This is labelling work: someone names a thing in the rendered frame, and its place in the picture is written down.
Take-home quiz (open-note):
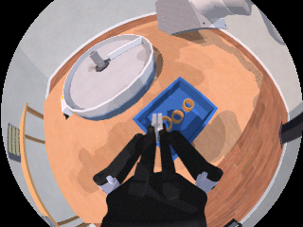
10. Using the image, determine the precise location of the blue crate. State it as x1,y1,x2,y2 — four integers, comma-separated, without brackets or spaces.
133,77,218,144

